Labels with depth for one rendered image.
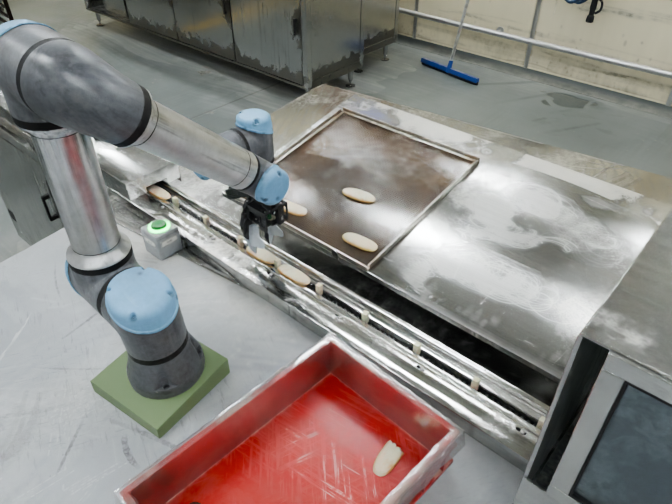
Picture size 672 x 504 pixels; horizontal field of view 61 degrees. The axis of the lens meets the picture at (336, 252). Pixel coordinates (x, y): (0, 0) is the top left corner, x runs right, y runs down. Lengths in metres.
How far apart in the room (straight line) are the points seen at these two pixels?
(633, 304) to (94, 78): 0.73
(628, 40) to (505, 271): 3.54
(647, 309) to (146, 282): 0.78
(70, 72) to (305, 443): 0.73
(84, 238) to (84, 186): 0.11
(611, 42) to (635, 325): 4.15
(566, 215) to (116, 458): 1.13
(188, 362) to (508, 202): 0.88
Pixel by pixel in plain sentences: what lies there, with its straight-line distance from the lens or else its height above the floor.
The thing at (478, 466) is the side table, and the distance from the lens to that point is 1.12.
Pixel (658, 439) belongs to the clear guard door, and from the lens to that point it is 0.74.
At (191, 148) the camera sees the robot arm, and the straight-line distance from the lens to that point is 0.94.
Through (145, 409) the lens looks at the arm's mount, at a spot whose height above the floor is 0.85.
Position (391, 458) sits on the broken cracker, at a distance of 1.09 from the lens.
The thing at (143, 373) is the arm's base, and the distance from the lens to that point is 1.14.
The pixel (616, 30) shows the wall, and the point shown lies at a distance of 4.76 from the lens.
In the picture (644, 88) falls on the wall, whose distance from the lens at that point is 4.80.
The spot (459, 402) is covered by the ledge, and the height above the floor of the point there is 0.86.
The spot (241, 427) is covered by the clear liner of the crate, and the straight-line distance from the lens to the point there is 1.08.
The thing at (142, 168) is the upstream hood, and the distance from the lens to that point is 1.76.
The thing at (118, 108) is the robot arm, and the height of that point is 1.43.
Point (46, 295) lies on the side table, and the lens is 1.54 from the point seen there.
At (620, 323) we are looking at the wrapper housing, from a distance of 0.71.
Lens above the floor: 1.76
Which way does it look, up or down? 39 degrees down
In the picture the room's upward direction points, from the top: straight up
